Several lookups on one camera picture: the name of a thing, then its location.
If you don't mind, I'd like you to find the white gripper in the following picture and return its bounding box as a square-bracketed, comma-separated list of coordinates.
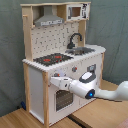
[50, 77, 72, 91]

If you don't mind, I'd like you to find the white toy oven door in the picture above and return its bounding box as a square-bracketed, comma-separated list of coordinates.
[49, 85, 80, 117]

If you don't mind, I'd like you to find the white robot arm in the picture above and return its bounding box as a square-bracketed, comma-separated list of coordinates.
[50, 72, 128, 101]

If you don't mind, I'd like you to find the wooden toy kitchen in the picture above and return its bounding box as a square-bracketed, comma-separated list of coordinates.
[22, 2, 105, 128]

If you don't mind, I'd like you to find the left red stove knob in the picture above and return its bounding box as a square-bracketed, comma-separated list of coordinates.
[53, 72, 61, 78]

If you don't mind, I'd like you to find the red stove knob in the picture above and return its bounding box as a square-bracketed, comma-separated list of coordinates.
[53, 72, 61, 78]
[71, 66, 78, 73]

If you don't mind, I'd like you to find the right red stove knob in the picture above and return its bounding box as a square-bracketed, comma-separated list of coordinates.
[71, 66, 78, 73]

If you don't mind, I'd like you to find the black toy stovetop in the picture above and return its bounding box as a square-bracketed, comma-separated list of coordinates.
[34, 53, 71, 66]

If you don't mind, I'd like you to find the grey toy sink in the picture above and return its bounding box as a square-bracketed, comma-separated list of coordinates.
[65, 47, 95, 55]

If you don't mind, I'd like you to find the black toy faucet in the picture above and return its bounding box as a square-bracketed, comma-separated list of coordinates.
[67, 33, 82, 49]

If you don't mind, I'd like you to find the white cabinet door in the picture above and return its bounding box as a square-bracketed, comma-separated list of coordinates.
[79, 55, 103, 98]

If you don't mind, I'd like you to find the grey range hood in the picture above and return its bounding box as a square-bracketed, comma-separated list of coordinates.
[35, 6, 64, 27]

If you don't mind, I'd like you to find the toy microwave door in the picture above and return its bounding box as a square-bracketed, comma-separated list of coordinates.
[68, 6, 82, 20]

